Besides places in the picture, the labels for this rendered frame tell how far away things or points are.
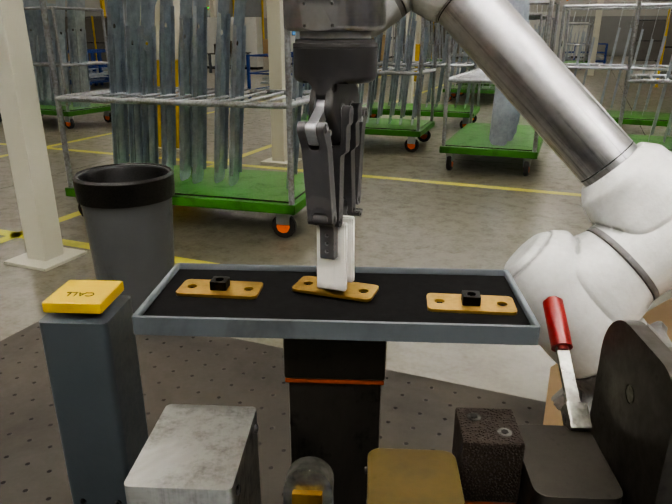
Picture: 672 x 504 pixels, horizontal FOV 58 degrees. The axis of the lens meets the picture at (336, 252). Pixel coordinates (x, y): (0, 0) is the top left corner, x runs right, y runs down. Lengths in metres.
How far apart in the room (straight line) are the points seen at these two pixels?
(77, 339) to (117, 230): 2.55
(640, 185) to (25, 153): 3.64
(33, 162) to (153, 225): 1.19
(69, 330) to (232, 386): 0.72
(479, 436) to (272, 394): 0.82
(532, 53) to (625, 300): 0.41
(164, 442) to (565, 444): 0.33
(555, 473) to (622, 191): 0.58
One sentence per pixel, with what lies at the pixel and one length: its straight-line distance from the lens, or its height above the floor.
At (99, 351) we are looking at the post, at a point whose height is 1.11.
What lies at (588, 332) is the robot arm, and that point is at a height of 0.97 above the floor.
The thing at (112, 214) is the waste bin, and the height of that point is 0.57.
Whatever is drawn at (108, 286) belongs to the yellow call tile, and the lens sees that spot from 0.67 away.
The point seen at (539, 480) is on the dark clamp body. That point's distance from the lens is 0.53.
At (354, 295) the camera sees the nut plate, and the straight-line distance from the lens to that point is 0.60.
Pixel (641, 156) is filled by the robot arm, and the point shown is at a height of 1.23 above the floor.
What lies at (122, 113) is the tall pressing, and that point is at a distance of 5.33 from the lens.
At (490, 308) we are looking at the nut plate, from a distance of 0.59.
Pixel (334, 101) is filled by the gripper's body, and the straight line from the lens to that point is 0.53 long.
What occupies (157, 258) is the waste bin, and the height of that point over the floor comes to 0.30.
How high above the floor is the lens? 1.41
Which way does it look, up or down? 20 degrees down
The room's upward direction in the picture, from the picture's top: straight up
